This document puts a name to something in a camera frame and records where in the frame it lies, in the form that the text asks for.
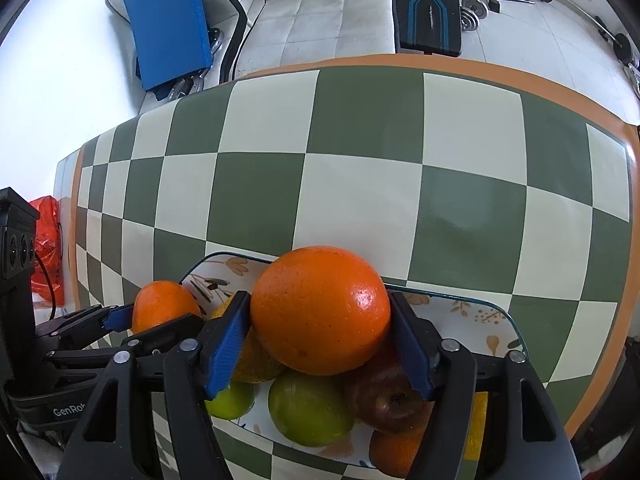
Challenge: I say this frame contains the chrome dumbbells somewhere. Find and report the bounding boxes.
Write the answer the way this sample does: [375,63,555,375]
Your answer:
[460,0,493,33]

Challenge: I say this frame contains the white floral oval plate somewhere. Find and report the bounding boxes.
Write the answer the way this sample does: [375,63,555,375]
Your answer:
[177,252,526,471]

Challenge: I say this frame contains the black blue weight bench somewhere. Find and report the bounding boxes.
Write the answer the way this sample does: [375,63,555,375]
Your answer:
[390,0,463,58]

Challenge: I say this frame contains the white padded chair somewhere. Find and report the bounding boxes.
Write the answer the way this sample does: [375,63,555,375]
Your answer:
[220,0,401,81]

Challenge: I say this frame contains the orange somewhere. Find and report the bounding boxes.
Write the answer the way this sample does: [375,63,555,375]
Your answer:
[250,246,392,377]
[131,280,203,333]

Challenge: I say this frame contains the yellow orange citrus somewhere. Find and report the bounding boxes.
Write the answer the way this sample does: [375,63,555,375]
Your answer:
[210,295,288,385]
[369,392,488,479]

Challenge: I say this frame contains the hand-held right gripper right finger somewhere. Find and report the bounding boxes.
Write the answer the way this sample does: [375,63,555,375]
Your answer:
[387,291,583,480]

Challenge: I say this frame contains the green white checkered tablecloth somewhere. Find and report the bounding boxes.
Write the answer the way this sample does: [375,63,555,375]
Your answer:
[70,55,640,480]

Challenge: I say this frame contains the green apple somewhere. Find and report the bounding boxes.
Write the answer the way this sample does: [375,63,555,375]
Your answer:
[204,380,257,421]
[268,369,357,448]

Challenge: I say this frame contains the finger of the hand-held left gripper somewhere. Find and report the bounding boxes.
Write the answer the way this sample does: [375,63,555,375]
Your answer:
[34,302,135,351]
[45,312,203,376]

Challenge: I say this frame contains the long barbell with small plates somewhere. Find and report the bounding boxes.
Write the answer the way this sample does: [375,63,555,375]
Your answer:
[535,0,640,68]

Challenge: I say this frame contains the dark red apple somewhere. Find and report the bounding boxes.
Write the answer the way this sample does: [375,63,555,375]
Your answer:
[342,340,436,436]

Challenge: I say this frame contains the red plastic bag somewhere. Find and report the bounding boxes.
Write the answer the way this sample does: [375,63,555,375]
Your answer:
[28,196,68,308]

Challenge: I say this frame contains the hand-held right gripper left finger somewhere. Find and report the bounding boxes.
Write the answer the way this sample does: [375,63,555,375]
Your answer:
[62,290,252,480]

